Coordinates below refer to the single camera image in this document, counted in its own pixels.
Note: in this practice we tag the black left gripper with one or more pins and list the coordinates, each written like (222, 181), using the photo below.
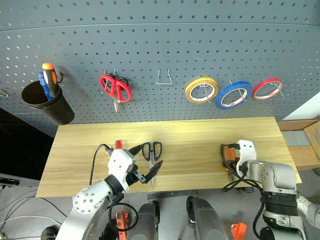
(136, 175)

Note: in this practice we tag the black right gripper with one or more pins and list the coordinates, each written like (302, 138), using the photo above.
(236, 150)

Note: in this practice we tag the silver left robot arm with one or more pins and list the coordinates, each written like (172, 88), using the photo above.
(87, 202)

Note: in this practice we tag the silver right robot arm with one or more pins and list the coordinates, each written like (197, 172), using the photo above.
(277, 180)

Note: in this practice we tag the blue tape roll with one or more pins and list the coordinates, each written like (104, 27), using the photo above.
(221, 96)

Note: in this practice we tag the metal pegboard hook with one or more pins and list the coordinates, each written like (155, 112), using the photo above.
(279, 90)
(240, 94)
(3, 93)
(109, 72)
(207, 92)

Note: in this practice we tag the red tape roll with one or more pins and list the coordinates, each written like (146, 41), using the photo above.
(257, 87)

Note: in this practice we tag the yellow tape roll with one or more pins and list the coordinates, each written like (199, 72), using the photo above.
(190, 87)

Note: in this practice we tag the grey perforated pegboard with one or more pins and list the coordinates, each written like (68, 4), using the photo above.
(160, 45)

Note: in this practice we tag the dark rounded robot shape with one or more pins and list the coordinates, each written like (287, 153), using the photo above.
(147, 222)
(205, 220)

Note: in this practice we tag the orange clamp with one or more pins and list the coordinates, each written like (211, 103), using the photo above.
(122, 222)
(239, 231)

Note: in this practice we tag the brown cardboard box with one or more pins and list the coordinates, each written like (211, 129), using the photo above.
(305, 152)

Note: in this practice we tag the black plastic cup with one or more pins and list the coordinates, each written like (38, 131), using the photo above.
(53, 110)

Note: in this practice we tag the orange and black screwdriver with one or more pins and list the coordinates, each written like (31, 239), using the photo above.
(50, 80)

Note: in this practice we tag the black bar on floor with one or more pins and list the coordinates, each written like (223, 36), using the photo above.
(8, 182)

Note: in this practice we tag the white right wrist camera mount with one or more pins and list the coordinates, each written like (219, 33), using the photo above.
(247, 152)

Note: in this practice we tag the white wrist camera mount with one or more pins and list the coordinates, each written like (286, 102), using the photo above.
(120, 162)
(247, 152)

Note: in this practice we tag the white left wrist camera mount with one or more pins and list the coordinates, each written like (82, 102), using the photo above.
(120, 162)

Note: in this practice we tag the metal table edge bracket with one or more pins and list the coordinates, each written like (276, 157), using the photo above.
(172, 194)

